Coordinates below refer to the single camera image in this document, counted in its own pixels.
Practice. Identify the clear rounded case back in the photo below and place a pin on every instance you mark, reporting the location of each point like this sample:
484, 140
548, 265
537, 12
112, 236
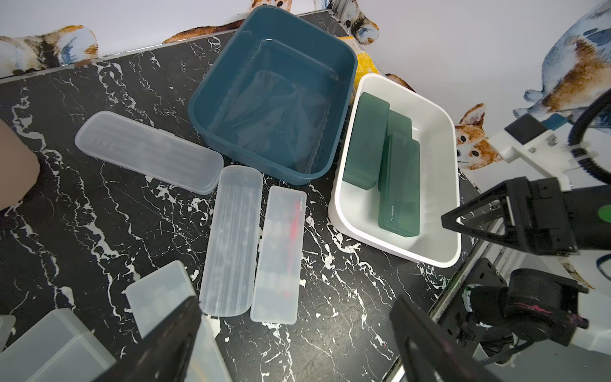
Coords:
150, 151

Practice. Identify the pink pot with green plant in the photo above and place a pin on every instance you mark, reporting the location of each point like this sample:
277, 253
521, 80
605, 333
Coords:
19, 168

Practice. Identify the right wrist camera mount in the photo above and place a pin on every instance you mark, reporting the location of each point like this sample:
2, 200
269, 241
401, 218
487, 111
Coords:
528, 148

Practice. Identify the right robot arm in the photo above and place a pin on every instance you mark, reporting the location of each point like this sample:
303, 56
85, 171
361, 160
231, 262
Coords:
538, 306

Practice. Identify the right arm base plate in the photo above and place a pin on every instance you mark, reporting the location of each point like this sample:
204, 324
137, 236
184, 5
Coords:
457, 322

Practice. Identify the dark green case with pens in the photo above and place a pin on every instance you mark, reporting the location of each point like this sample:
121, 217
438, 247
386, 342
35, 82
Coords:
365, 149

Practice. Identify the teal storage box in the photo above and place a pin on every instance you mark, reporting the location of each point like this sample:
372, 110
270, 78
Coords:
276, 98

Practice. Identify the white storage box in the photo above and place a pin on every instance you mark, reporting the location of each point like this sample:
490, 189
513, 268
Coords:
353, 211

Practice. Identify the clear case with red pen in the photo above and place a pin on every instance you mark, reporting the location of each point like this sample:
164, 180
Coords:
278, 273

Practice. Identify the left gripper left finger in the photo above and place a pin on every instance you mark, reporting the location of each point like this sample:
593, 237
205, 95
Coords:
164, 354

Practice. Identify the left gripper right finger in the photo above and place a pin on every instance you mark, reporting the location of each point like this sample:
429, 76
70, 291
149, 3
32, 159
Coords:
428, 353

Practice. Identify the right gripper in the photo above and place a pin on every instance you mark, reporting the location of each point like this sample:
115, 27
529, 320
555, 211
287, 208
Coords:
528, 216

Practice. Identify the clear case with barcode label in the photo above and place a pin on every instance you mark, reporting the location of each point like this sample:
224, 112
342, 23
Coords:
57, 348

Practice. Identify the clear case with pencil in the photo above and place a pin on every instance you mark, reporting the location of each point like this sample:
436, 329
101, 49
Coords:
155, 296

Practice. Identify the clear ribbed case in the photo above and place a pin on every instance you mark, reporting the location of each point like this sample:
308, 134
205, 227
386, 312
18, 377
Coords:
228, 281

